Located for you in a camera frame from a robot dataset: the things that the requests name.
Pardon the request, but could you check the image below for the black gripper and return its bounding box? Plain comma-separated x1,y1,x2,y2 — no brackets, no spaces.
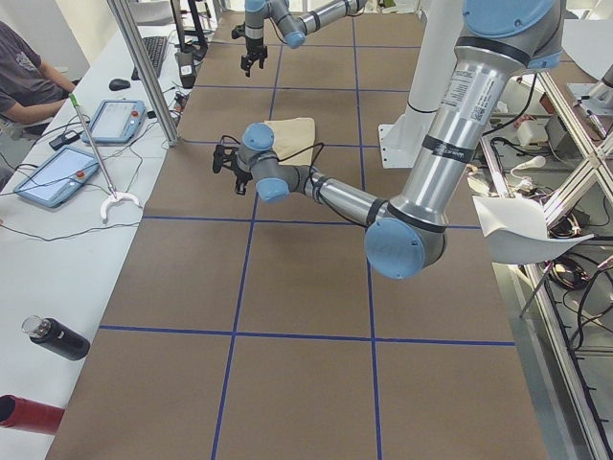
212,144,253,195
231,23,268,78

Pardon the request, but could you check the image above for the cream long sleeve shirt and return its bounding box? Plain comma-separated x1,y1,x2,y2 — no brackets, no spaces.
264,117,315,166

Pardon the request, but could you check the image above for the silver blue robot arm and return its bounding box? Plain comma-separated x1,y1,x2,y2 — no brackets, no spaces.
213,1,565,279
231,0,366,78

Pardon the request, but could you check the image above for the black keyboard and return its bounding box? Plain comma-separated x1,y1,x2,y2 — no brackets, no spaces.
141,36,169,78

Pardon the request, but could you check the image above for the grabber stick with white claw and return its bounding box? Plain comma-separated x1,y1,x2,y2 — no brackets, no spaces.
69,93,141,224

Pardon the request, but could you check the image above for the black computer mouse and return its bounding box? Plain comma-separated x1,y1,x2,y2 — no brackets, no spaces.
108,79,131,91

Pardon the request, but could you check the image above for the upper blue teach pendant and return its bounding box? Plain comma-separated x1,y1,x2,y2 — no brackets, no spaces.
89,100,147,145

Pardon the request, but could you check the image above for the blue teach pendant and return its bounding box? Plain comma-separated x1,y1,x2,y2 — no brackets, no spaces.
89,100,147,145
13,146,99,208

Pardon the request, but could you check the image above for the lower blue teach pendant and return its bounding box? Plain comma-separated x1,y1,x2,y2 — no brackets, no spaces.
13,146,99,208

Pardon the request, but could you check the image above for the seated person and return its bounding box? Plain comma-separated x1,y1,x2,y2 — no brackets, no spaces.
1,22,79,135

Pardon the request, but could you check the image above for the black water bottle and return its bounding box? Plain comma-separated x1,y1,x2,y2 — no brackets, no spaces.
21,315,90,361

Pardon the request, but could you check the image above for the red bottle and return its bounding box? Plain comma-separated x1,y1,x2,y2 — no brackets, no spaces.
1,395,64,435

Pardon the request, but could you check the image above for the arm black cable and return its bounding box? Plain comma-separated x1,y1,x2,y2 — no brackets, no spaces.
217,135,327,202

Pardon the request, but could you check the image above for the aluminium frame post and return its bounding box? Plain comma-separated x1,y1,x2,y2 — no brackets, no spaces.
107,0,178,148

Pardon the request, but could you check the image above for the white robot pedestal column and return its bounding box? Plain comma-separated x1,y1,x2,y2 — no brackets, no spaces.
378,0,463,169

